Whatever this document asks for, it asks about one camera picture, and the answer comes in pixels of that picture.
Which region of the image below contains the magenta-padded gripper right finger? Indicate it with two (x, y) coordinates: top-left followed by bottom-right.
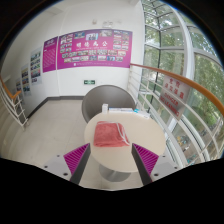
(131, 143), (183, 186)

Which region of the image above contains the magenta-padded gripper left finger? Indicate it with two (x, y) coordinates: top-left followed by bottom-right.
(42, 143), (92, 185)

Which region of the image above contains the coral pink towel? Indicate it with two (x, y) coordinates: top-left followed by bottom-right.
(93, 121), (131, 148)

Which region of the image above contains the flat white blue box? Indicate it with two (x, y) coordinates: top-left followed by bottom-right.
(108, 107), (134, 113)
(133, 108), (152, 120)

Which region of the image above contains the grey round tub chair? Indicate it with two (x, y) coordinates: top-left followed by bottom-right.
(81, 84), (137, 124)

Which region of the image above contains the red and white warning sign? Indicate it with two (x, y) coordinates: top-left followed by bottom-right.
(159, 73), (186, 121)

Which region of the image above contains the white stair railing orange handrail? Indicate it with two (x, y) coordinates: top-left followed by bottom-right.
(0, 75), (30, 131)

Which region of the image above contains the narrow magenta text poster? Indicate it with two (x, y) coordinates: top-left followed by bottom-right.
(42, 36), (58, 74)

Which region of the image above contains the large magenta photo poster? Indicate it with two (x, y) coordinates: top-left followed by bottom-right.
(56, 28), (134, 70)

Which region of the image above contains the white photo wall poster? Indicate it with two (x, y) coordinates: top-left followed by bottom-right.
(14, 78), (24, 94)
(20, 63), (32, 95)
(29, 47), (44, 86)

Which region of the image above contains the white-framed glass window wall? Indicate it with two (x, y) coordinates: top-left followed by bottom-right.
(139, 0), (224, 161)

